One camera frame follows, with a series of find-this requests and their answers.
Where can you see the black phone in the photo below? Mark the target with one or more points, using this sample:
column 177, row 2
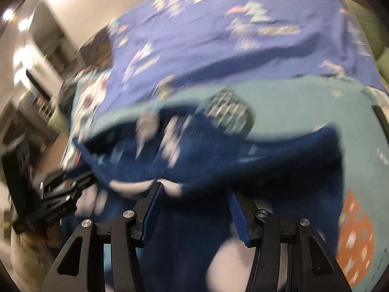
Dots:
column 381, row 115

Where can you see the green pillow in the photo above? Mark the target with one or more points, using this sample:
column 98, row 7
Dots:
column 367, row 27

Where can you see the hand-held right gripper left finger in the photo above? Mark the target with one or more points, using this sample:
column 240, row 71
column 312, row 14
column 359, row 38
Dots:
column 152, row 210

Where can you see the light blue printed blanket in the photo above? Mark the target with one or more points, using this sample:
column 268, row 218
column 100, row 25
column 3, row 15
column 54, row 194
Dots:
column 358, row 158

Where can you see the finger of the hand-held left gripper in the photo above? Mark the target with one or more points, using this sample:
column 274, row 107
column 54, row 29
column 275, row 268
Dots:
column 70, row 181
column 59, row 205

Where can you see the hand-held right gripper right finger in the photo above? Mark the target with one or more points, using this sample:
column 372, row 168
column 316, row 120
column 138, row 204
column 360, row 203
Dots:
column 240, row 219

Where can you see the purple tree print sheet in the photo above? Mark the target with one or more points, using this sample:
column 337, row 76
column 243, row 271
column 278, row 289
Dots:
column 212, row 36

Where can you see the navy fleece pajama top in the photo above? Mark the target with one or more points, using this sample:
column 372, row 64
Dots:
column 212, row 164

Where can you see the dark printed headboard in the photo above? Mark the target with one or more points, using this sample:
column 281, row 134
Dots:
column 97, row 50

